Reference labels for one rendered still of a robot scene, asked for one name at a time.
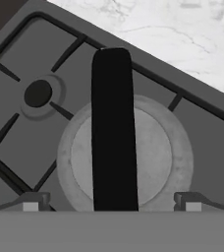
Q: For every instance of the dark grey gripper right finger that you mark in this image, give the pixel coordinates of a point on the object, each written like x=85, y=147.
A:
x=189, y=201

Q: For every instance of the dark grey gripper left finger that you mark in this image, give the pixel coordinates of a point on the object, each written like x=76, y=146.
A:
x=35, y=201

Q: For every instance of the dark grey hob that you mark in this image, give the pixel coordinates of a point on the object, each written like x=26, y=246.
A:
x=25, y=131

